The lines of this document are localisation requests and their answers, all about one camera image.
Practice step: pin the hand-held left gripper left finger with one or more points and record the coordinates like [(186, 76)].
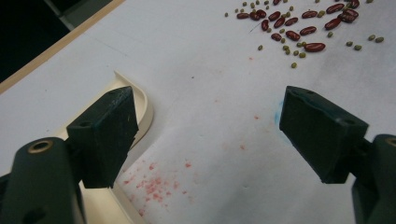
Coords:
[(106, 137)]

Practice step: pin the cream plastic tray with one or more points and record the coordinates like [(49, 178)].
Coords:
[(142, 109)]

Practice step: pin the scattered green mung beans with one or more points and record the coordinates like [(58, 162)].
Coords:
[(302, 54)]

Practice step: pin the scattered red kidney beans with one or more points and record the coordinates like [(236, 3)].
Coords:
[(292, 35)]

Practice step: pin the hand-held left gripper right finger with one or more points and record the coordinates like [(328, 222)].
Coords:
[(320, 133)]

